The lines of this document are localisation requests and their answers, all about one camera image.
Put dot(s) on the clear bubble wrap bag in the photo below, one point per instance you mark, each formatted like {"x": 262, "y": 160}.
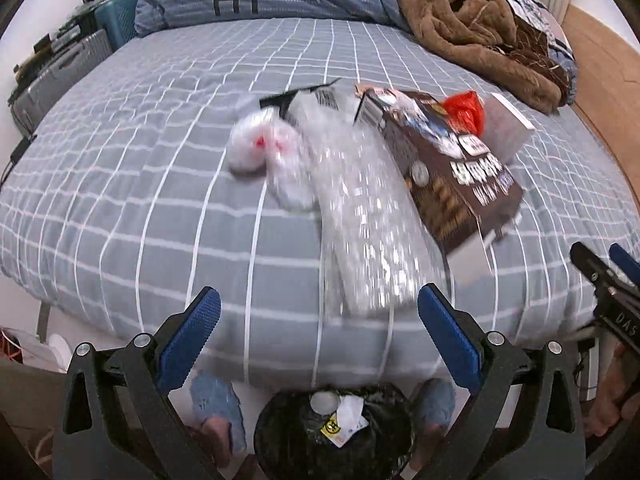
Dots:
{"x": 370, "y": 210}

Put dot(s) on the black power adapter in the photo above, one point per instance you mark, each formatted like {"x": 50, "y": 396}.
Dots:
{"x": 22, "y": 147}

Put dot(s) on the white paper tag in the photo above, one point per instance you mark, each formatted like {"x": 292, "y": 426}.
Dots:
{"x": 345, "y": 422}

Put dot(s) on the white cardboard box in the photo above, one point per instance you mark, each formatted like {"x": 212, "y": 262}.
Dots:
{"x": 505, "y": 125}

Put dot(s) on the bin with black liner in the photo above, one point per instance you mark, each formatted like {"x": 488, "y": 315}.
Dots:
{"x": 290, "y": 440}

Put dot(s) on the bed with grey checked sheet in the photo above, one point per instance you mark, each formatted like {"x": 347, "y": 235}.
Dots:
{"x": 150, "y": 185}

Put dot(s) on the blue fluffy slipper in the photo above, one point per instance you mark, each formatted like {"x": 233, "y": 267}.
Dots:
{"x": 215, "y": 400}
{"x": 440, "y": 402}

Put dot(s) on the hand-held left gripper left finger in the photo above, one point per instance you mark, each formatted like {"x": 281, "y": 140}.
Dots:
{"x": 192, "y": 340}

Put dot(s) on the white plastic bag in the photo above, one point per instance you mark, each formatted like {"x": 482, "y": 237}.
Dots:
{"x": 260, "y": 145}

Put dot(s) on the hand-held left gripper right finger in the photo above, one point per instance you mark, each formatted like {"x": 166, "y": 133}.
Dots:
{"x": 450, "y": 340}

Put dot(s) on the teal suitcase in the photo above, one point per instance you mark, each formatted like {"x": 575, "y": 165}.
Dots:
{"x": 120, "y": 20}

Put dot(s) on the brown fleece blanket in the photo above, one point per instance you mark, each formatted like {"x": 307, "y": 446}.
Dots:
{"x": 475, "y": 35}

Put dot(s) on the red plastic bag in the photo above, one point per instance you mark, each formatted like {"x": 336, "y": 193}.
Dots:
{"x": 465, "y": 110}

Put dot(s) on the person's right hand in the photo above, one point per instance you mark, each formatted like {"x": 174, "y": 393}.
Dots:
{"x": 607, "y": 395}

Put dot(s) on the grey suitcase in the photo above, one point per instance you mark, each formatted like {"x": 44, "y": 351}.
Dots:
{"x": 60, "y": 80}

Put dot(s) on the brown snack box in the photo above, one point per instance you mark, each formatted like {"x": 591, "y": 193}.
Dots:
{"x": 450, "y": 175}

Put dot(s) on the blue white patterned cloth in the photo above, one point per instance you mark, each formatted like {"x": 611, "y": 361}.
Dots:
{"x": 555, "y": 35}

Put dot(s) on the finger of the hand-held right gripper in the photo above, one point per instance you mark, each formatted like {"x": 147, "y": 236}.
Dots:
{"x": 590, "y": 262}
{"x": 625, "y": 262}

